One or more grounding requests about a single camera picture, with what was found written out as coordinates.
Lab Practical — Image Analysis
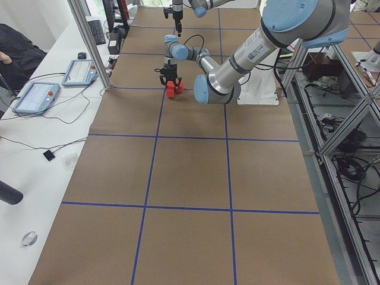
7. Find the black power adapter box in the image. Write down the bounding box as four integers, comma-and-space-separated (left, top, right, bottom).
107, 32, 121, 55

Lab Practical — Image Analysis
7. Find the near blue teach pendant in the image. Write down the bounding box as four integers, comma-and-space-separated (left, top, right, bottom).
12, 82, 60, 115

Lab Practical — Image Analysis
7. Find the clear plastic lid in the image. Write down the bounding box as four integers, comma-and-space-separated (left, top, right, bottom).
61, 153, 79, 171

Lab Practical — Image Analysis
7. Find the small black square sensor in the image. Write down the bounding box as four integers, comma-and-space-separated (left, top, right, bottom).
43, 150, 56, 161

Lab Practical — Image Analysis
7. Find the far blue teach pendant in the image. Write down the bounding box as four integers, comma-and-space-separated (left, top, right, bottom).
62, 59, 97, 87

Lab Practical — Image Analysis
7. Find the black cylindrical handle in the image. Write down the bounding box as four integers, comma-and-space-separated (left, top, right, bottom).
0, 181, 23, 205

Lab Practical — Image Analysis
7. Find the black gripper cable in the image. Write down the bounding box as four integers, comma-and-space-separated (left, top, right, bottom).
180, 34, 208, 57

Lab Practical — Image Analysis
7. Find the black keyboard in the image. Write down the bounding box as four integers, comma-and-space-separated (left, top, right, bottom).
87, 20, 106, 45

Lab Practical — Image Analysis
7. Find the aluminium side frame rail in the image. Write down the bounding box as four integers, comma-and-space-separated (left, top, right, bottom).
280, 11, 380, 285

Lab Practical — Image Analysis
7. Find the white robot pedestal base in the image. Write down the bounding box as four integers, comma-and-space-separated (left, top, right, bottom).
237, 69, 279, 106

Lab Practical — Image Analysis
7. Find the person in black clothing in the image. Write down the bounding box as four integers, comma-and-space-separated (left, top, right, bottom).
1, 23, 47, 91

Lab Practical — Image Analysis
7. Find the black computer mouse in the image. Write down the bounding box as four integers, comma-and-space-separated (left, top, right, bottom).
77, 52, 87, 59

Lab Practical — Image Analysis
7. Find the brown cardboard box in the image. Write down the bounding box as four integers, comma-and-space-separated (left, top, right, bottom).
302, 52, 341, 81

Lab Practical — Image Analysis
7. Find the black monitor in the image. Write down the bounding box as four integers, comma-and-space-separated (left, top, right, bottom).
102, 0, 115, 33

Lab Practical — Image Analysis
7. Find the clear round plastic cap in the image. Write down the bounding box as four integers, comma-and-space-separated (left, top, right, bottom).
20, 231, 38, 248

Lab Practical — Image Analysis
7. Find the blue teach pendant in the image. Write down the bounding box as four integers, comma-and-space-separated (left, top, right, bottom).
62, 59, 97, 87
12, 82, 60, 115

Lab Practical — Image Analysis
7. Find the red block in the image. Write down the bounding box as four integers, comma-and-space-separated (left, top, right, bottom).
176, 81, 184, 94
166, 81, 178, 99

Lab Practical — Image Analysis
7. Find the aluminium frame post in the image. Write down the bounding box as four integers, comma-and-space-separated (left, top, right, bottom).
67, 0, 112, 91

